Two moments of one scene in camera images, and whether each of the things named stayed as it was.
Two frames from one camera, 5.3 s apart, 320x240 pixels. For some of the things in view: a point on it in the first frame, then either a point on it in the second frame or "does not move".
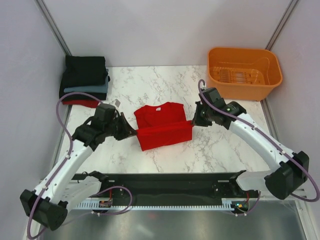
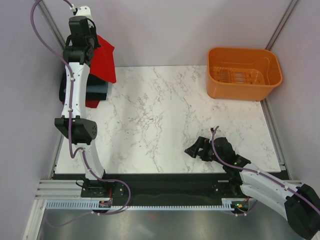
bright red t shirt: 161,125 -> 102,63
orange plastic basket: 242,74 does not move
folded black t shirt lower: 77,96 does not move
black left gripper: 127,130 -> 92,30
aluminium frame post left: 51,24 does not move
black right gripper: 197,120 -> 203,143
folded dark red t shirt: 87,103 does not move
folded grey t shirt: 103,89 does not move
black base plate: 170,186 does not move
